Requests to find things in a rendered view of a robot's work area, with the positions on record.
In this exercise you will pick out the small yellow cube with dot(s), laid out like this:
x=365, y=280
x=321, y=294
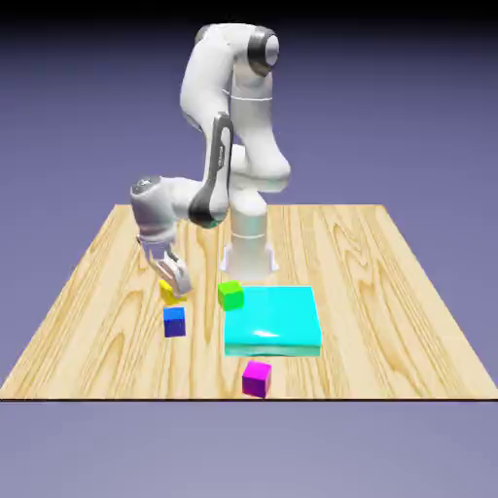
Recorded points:
x=168, y=295

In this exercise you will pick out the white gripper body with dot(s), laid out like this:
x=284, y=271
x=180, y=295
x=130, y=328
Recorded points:
x=176, y=275

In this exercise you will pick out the small blue cube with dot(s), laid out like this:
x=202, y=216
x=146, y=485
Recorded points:
x=174, y=323

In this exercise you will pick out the small magenta cube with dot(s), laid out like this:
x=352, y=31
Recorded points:
x=256, y=379

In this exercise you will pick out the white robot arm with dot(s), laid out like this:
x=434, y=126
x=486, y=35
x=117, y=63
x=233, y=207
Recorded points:
x=249, y=116

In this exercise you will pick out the small green cube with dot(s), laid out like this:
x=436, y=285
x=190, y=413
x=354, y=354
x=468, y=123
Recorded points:
x=230, y=296

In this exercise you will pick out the large cyan box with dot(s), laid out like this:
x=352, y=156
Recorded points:
x=272, y=319

